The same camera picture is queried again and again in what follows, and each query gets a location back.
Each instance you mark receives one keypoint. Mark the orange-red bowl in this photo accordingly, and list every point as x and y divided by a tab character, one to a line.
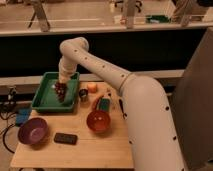
98	121

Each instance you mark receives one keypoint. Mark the dark red grape bunch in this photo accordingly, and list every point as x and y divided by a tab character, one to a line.
60	89

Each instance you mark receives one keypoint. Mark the orange fruit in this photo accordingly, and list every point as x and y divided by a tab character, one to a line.
92	87

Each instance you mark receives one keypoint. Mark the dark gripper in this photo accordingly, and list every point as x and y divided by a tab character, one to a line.
63	81

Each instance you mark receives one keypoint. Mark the black smartphone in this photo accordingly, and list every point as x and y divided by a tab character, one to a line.
65	138

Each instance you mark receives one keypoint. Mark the small dark cup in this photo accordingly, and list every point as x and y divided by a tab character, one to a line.
83	94

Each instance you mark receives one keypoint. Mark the green sponge block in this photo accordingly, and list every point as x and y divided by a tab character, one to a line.
104	104

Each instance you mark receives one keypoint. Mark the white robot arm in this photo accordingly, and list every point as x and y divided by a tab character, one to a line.
151	130

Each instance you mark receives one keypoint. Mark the orange carrot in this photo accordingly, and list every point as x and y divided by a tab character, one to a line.
96	101

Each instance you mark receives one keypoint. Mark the blue box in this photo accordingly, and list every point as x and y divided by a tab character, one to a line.
22	116

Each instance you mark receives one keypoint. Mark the green plastic tray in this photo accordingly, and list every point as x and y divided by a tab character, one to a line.
46	100

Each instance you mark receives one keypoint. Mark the green object on far table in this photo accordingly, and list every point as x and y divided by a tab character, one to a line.
156	19

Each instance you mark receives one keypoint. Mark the purple bowl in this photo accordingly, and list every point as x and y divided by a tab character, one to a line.
33	131

